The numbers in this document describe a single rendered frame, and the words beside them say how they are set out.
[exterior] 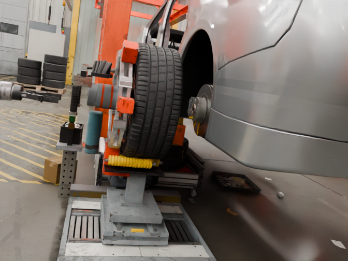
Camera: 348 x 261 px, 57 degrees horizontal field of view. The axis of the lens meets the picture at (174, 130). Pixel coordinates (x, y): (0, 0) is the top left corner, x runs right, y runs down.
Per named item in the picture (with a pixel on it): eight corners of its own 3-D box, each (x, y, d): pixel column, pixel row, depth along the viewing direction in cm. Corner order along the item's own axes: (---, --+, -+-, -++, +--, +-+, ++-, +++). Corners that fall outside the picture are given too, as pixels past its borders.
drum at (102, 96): (124, 112, 180) (127, 87, 177) (85, 107, 174) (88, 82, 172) (122, 109, 193) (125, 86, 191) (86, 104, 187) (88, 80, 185)
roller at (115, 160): (155, 170, 183) (157, 160, 182) (103, 166, 175) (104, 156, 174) (154, 167, 188) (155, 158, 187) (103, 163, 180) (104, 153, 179)
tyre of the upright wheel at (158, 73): (190, 103, 147) (176, 27, 190) (140, 96, 141) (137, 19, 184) (157, 181, 193) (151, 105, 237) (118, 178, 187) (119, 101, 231)
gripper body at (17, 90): (14, 98, 159) (34, 101, 162) (10, 100, 151) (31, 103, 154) (16, 84, 158) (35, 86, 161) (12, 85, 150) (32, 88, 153)
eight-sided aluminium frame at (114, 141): (122, 157, 164) (137, 49, 155) (109, 155, 162) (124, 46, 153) (115, 134, 215) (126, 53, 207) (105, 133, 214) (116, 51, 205)
